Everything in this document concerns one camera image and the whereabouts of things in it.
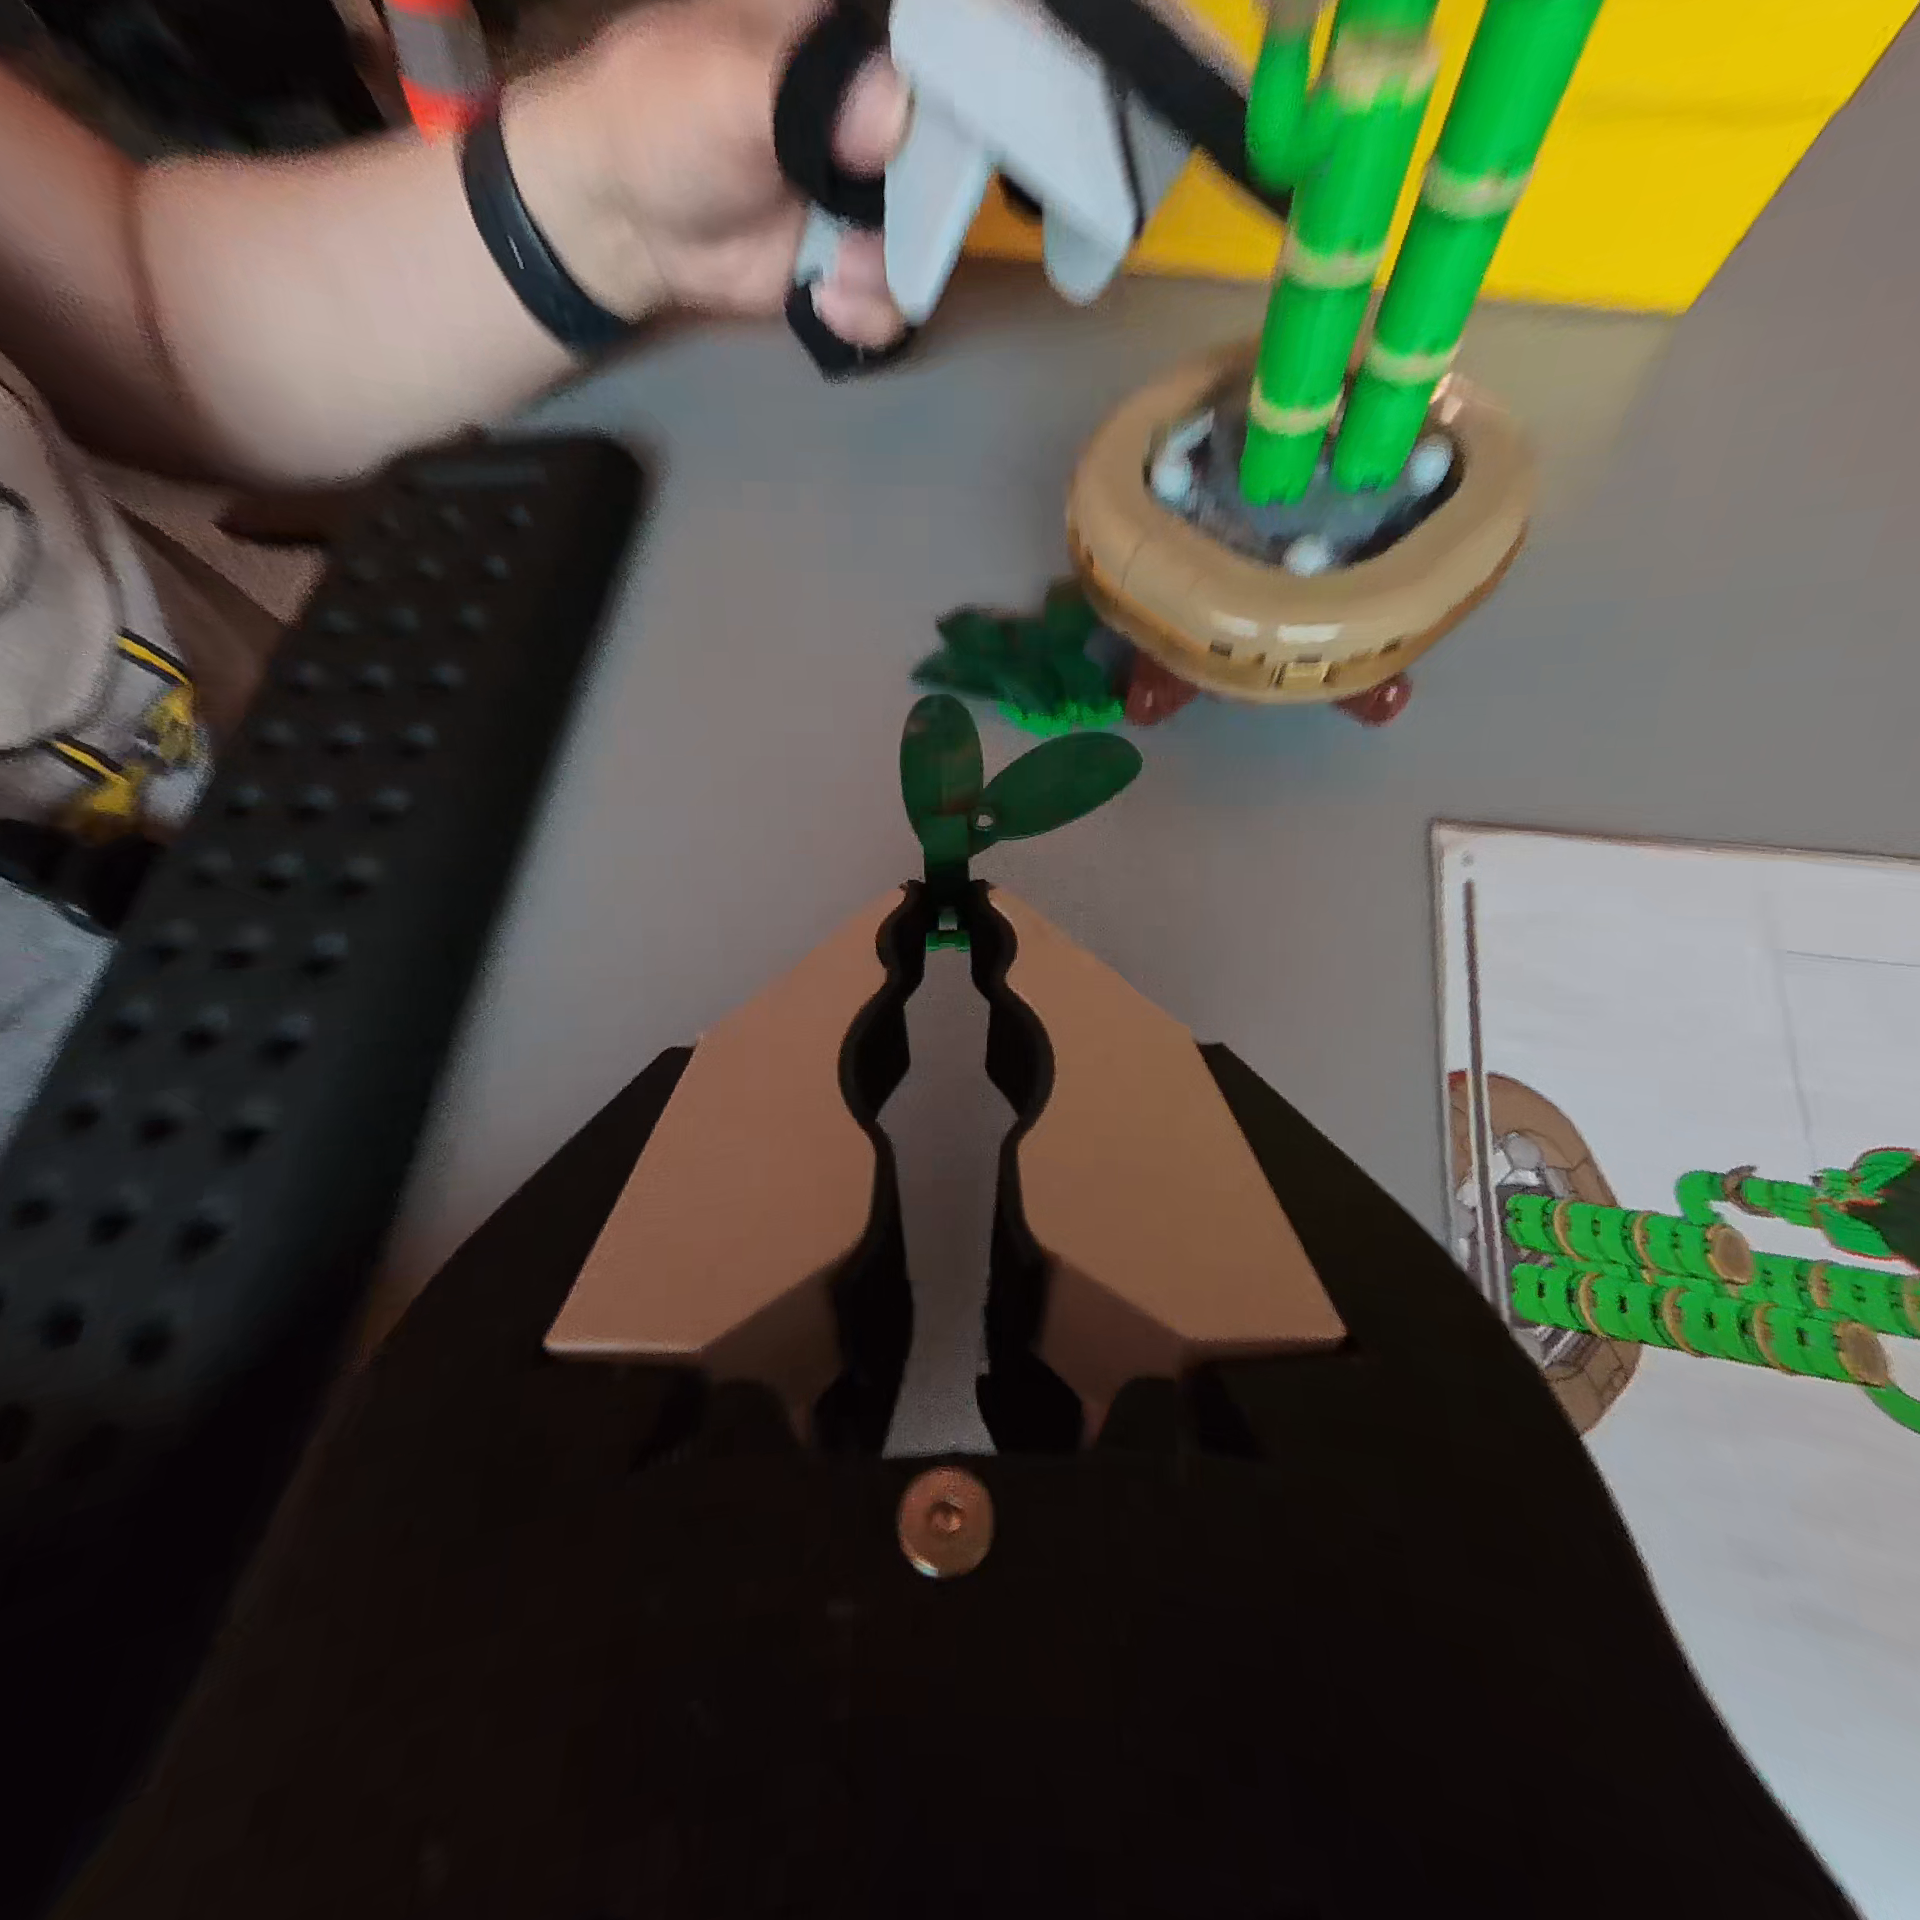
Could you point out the orange safety vest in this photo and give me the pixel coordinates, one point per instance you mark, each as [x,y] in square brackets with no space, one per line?
[438,67]

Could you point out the green lego bamboo plant model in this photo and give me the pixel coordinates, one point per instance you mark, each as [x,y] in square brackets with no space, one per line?
[1320,300]

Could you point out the person's printed shirt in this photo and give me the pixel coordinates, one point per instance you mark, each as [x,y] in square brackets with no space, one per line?
[60,629]

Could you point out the yellow plastic parts bin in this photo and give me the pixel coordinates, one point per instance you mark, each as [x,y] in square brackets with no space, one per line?
[1650,181]

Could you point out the lego instruction booklet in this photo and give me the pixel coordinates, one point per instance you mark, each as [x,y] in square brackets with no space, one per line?
[1724,975]

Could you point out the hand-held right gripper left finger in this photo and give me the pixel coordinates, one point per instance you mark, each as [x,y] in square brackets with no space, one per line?
[720,1202]

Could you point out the black wristband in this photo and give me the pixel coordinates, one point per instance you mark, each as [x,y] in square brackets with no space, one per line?
[524,254]

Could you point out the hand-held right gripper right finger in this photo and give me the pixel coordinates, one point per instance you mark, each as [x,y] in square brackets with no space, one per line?
[1170,1202]

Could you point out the green lego leaf sprig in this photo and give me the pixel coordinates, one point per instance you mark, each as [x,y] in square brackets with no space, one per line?
[945,764]

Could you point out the black perforated pad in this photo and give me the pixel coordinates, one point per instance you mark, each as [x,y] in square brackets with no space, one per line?
[271,975]

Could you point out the pile of lego leaves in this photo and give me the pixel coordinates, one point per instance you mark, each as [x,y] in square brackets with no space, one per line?
[1021,669]

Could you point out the person's left forearm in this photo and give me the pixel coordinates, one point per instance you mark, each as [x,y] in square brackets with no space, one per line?
[300,300]

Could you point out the person's left hand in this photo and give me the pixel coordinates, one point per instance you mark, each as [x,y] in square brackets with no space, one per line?
[674,166]

